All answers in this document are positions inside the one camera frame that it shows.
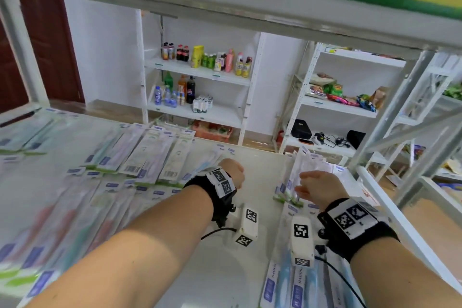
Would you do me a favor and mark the person's left forearm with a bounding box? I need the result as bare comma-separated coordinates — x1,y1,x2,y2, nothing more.
27,185,214,308

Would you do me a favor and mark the cluster of small white cartons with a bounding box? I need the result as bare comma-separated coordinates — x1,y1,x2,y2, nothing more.
192,95,214,114

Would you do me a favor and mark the black camera cable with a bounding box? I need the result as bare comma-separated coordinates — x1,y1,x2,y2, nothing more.
200,226,237,242
314,255,365,308

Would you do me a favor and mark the person's right forearm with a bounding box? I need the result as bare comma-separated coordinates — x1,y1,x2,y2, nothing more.
350,235,462,308

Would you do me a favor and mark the black pouch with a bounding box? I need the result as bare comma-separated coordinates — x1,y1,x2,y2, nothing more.
290,119,313,140

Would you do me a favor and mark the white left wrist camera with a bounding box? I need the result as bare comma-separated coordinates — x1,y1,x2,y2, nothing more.
235,204,259,248

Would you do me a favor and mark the small black box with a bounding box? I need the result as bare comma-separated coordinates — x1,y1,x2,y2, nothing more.
346,130,367,150

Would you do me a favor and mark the cluster of water and soda bottles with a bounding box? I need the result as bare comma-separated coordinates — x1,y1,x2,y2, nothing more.
154,71,197,108

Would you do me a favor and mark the white snack shelving unit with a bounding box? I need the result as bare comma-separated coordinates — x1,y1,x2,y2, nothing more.
276,42,409,157

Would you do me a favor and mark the row of purple toothbrush packets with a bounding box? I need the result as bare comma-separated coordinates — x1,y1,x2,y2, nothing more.
273,147,336,207

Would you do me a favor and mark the person's right hand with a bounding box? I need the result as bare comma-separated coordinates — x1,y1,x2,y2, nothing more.
295,170,350,211

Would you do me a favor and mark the red plastic basket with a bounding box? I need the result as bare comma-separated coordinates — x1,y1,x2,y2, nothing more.
191,120,233,142

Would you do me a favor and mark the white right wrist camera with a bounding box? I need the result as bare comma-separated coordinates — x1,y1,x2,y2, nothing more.
290,216,315,268

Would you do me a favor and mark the black left wrist strap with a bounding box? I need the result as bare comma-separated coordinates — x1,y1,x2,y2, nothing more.
183,168,238,227

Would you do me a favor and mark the white drinks shelving unit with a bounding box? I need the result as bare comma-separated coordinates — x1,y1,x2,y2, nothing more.
135,8,266,146

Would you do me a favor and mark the red-brown wooden door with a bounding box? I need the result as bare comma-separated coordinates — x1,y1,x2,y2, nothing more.
0,0,86,114

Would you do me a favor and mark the black wrist strap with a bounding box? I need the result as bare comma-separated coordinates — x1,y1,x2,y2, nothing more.
183,168,238,227
317,197,400,263

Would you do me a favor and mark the white goods rack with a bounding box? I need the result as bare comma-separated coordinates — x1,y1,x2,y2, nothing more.
360,51,462,211

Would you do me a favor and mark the white metal shelf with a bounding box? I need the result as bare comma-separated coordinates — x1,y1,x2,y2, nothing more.
0,0,462,308

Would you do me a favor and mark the pile of large food bags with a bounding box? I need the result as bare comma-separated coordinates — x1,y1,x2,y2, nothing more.
411,143,462,189

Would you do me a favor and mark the black right camera cable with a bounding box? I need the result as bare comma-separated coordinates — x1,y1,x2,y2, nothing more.
314,255,365,308

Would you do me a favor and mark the row of colourful bottles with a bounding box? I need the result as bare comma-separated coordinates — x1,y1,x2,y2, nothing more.
161,42,253,78

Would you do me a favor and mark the black right wrist strap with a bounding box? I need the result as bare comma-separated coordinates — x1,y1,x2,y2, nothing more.
317,197,400,263

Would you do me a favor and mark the pile of snack packets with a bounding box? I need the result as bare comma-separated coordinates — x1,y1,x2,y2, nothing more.
305,73,389,113

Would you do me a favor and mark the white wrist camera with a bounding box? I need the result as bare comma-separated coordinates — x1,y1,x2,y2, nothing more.
235,204,259,248
290,216,315,268

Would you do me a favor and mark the pile of mixed toothbrush packets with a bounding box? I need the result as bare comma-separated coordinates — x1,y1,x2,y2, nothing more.
0,122,235,301

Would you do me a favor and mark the row of blue toothbrush packets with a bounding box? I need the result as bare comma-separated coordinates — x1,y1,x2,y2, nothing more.
259,203,365,308

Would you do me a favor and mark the black left camera cable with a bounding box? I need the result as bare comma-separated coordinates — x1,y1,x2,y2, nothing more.
200,226,237,242

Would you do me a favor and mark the person's left hand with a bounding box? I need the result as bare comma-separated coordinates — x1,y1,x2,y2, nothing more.
216,158,246,189

